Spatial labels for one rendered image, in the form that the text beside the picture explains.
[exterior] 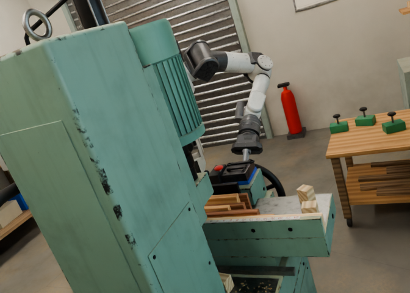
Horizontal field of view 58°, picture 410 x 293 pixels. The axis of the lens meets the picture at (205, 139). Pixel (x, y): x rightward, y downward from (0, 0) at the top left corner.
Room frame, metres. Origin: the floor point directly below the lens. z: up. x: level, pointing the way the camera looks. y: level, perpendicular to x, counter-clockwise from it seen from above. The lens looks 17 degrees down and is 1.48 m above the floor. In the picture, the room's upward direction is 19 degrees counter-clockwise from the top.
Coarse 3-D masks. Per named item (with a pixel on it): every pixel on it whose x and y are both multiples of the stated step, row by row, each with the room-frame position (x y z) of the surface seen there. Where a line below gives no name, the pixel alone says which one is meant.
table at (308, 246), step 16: (272, 192) 1.12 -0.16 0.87; (256, 208) 1.00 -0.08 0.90; (272, 208) 0.97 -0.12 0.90; (288, 208) 0.94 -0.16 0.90; (320, 208) 0.89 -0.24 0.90; (208, 240) 0.92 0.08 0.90; (224, 240) 0.89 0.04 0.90; (240, 240) 0.87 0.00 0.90; (256, 240) 0.85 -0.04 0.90; (272, 240) 0.83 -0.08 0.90; (288, 240) 0.81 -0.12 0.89; (304, 240) 0.79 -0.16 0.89; (320, 240) 0.77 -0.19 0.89; (272, 256) 0.83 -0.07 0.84; (288, 256) 0.81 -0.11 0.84; (304, 256) 0.79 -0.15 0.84; (320, 256) 0.77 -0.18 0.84
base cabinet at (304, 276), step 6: (306, 258) 0.99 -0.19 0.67; (300, 264) 0.93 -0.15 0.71; (306, 264) 0.97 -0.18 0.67; (300, 270) 0.92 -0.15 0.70; (306, 270) 0.95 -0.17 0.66; (300, 276) 0.90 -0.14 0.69; (306, 276) 0.94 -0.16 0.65; (300, 282) 0.89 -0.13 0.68; (306, 282) 0.93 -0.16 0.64; (312, 282) 0.99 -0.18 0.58; (294, 288) 0.84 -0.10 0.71; (300, 288) 0.88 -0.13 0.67; (306, 288) 0.92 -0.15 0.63; (312, 288) 0.96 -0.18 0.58
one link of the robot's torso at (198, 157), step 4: (196, 140) 1.73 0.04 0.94; (200, 144) 1.74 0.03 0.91; (200, 148) 1.73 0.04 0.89; (200, 152) 1.73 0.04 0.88; (196, 156) 1.76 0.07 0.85; (200, 156) 1.75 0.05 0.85; (196, 160) 1.73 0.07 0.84; (200, 160) 1.73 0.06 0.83; (204, 160) 1.74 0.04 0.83; (196, 164) 1.79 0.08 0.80; (200, 164) 1.74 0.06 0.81; (204, 164) 1.74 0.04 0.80; (196, 168) 1.80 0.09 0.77; (200, 168) 1.74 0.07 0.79; (204, 168) 1.75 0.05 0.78; (196, 172) 1.81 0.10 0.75; (200, 172) 1.82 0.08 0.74
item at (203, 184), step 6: (198, 174) 0.99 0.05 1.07; (204, 174) 0.98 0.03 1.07; (198, 180) 0.95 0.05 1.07; (204, 180) 0.97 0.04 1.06; (198, 186) 0.93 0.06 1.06; (204, 186) 0.96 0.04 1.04; (210, 186) 0.98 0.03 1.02; (198, 192) 0.92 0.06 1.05; (204, 192) 0.95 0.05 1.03; (210, 192) 0.97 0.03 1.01; (204, 198) 0.94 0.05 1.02; (204, 204) 0.93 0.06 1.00
